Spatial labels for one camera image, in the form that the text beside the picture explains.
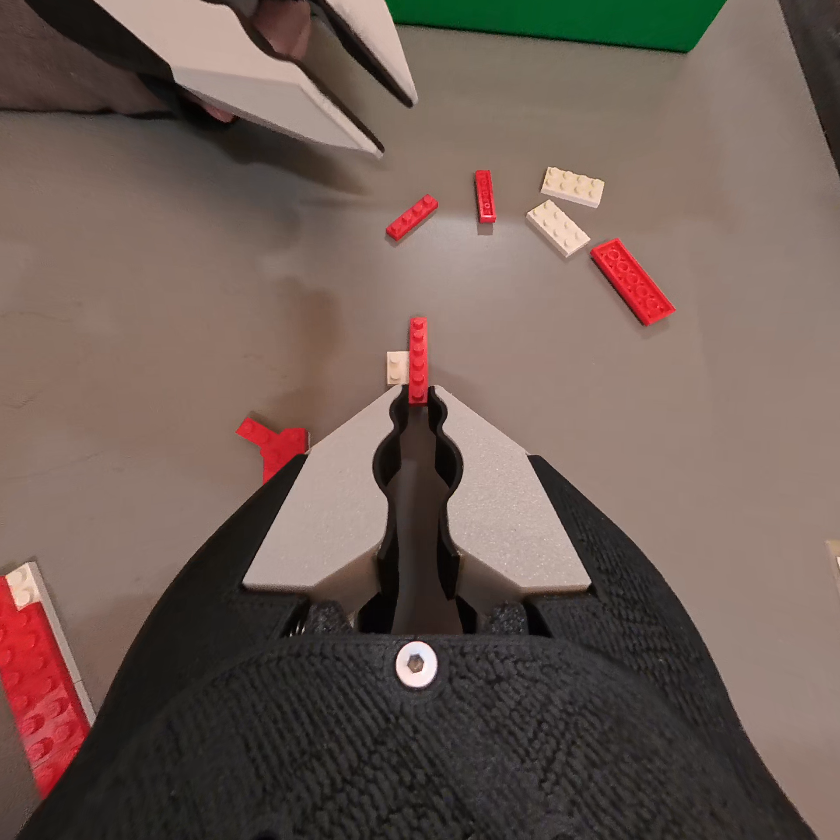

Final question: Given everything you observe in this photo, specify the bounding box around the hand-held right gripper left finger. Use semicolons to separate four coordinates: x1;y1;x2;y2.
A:
243;386;405;632

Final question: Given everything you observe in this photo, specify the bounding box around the wide red lego plate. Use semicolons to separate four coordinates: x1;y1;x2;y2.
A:
589;238;677;327

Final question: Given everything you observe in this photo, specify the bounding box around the narrow red lego plate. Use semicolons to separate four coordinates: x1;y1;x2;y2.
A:
407;317;431;406

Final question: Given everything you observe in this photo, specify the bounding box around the green plastic bin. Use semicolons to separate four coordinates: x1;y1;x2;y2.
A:
384;0;729;53

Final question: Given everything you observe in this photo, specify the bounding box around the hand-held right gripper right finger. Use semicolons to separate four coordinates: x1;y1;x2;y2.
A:
430;386;593;631

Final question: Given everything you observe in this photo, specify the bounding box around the person's left hand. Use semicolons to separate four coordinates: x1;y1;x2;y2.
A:
259;8;311;60

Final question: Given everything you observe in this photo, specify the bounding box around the red lego arch assembly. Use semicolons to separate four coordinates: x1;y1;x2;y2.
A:
235;415;311;487

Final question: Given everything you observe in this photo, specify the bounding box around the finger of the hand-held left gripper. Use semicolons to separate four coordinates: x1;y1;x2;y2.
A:
308;0;419;109
172;5;385;158

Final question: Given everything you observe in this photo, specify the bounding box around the red white lego corner assembly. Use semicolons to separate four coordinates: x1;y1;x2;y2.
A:
0;561;93;798

